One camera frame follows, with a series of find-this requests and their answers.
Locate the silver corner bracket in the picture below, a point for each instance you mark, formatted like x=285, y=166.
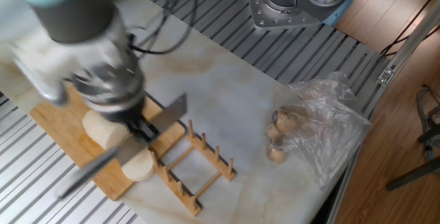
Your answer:
x=385, y=76

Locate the white plastic wrist mount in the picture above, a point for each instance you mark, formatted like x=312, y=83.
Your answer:
x=51, y=59

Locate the black stand leg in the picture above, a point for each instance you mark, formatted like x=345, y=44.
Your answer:
x=412, y=175

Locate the white marble slab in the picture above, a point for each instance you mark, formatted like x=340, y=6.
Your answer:
x=223, y=90

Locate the wooden peg rack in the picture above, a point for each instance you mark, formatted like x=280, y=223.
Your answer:
x=211, y=155

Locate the clear plastic bag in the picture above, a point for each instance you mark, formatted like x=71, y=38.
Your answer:
x=326, y=138

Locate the wooden cutting board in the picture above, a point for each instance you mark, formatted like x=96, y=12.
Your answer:
x=62, y=124

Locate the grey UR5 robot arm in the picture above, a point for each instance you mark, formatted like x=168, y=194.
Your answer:
x=79, y=14

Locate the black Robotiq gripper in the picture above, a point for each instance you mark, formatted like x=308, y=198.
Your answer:
x=123, y=112

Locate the aluminium frame rail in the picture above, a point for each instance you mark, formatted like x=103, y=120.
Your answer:
x=412, y=38

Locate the steel cleaver knife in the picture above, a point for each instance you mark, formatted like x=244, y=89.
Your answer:
x=172, y=112

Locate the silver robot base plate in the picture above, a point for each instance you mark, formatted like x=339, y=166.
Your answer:
x=261, y=11

